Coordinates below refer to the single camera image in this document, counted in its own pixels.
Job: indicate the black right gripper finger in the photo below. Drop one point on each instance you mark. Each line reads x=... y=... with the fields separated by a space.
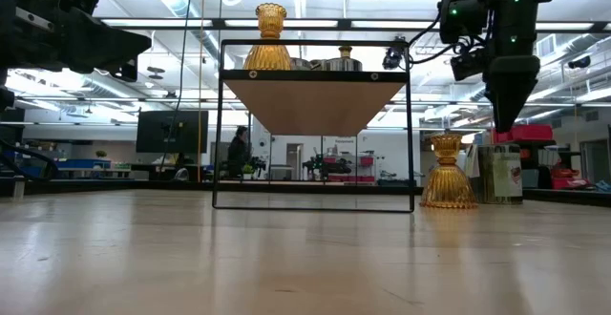
x=511 y=105

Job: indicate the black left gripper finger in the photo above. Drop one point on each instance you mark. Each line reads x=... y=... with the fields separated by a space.
x=110 y=48

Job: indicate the amber ribbed glass candle holder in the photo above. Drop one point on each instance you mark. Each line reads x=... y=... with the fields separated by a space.
x=448 y=186
x=267 y=57

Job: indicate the black background robot arm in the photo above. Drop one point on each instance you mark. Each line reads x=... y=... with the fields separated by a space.
x=329 y=166

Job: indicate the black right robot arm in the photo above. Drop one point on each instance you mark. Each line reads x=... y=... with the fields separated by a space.
x=465 y=16

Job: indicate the red plastic crate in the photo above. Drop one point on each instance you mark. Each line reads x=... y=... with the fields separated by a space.
x=568 y=181

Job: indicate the black monitor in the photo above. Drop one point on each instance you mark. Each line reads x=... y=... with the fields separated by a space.
x=157 y=131

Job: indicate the person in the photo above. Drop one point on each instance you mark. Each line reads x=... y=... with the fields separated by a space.
x=238 y=155

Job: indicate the small green plant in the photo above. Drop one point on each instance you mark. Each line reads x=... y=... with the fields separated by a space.
x=247 y=169

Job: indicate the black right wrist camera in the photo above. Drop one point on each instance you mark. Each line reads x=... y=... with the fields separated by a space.
x=468 y=66

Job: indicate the black ceiling camera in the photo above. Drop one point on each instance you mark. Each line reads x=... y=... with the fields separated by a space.
x=579 y=62

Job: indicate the black overhead frame beam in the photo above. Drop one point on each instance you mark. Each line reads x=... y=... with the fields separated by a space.
x=218 y=23

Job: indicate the black hanging camera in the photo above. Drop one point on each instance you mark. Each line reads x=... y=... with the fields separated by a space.
x=393 y=57

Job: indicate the black aluminium table frame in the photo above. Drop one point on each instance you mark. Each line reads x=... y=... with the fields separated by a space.
x=119 y=187

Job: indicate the small white post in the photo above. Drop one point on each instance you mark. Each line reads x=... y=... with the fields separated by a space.
x=19 y=188

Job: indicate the wooden shelf riser black frame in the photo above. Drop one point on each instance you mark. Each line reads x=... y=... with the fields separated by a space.
x=310 y=105

